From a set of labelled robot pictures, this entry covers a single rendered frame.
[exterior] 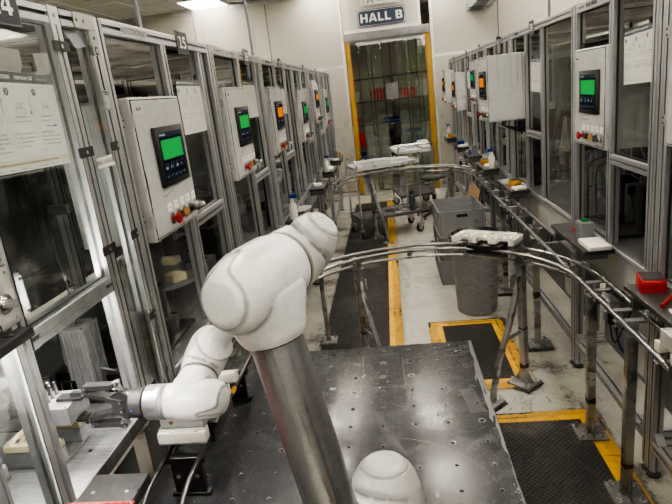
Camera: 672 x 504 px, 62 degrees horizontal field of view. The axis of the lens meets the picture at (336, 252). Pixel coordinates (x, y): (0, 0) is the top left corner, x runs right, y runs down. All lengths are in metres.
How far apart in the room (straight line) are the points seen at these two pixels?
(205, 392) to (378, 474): 0.47
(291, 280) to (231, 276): 0.11
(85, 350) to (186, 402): 0.51
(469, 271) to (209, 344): 2.96
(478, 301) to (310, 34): 6.30
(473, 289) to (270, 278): 3.43
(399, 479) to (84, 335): 1.04
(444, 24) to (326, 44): 1.88
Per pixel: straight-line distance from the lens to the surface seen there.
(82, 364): 1.89
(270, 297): 0.92
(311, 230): 1.04
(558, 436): 3.06
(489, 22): 9.65
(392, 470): 1.29
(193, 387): 1.46
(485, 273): 4.24
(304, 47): 9.58
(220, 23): 9.89
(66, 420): 1.62
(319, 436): 1.05
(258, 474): 1.80
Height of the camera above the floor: 1.74
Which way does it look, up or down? 16 degrees down
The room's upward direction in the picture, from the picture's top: 7 degrees counter-clockwise
